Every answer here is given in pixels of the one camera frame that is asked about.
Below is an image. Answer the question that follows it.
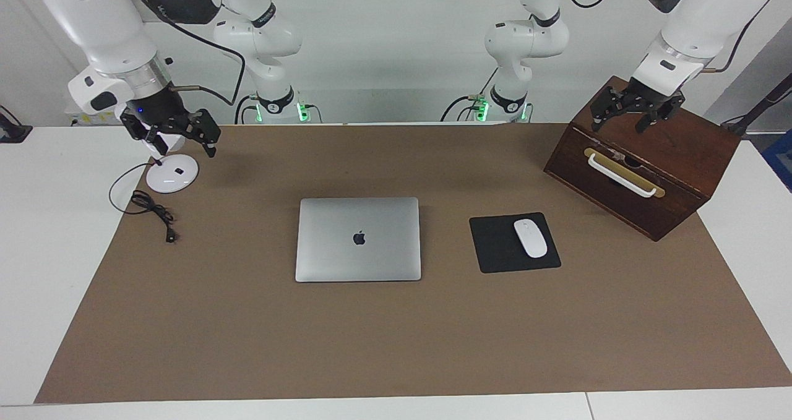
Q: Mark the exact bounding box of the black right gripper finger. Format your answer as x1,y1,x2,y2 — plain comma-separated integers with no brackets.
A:
121,112,171,156
185,109,222,158

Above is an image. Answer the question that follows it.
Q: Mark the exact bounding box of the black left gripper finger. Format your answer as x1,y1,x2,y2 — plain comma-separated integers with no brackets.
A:
590,87,629,132
634,92,686,133

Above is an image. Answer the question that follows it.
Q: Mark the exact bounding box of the grey aluminium laptop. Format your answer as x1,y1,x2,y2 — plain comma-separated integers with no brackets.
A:
295,197,422,283

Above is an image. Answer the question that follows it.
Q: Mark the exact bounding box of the dark brown wooden box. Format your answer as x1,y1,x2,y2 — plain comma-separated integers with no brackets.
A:
543,75,742,242

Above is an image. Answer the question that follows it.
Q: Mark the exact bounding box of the white power strip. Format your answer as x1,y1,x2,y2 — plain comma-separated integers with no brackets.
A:
65,101,124,127

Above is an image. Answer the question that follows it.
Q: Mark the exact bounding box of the black stand leg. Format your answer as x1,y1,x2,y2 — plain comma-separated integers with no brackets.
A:
721,74,792,137

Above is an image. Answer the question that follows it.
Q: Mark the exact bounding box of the blue crate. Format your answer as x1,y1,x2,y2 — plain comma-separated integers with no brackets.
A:
762,129,792,192

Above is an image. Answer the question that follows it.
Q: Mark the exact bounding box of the white computer mouse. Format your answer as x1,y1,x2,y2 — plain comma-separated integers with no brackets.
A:
514,219,549,259

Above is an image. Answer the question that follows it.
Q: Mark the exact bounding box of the black mouse pad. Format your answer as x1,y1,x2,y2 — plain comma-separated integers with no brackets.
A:
469,212,562,274

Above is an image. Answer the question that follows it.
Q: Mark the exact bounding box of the brown table mat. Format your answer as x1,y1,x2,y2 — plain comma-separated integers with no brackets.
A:
34,123,792,404

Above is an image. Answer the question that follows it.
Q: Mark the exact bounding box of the brass handle plate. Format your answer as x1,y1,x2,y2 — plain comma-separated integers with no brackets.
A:
583,148,666,199

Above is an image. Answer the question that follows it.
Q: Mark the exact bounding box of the black lamp power cable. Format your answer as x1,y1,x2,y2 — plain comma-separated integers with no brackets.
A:
109,162,180,244

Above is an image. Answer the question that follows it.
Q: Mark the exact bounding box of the white box handle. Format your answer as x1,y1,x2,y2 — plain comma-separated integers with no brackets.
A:
587,153,658,198

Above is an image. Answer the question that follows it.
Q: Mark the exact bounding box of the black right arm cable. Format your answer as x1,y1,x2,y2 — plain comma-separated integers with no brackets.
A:
127,0,247,124

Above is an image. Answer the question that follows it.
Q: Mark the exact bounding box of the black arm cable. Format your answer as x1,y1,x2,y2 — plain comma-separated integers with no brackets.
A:
560,0,786,74
127,0,247,124

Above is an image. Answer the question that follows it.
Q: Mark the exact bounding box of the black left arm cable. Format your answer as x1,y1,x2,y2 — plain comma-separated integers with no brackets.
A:
560,0,786,74

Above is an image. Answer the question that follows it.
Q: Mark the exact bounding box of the black clamp mount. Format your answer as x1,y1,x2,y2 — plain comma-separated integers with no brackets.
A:
0,106,33,144

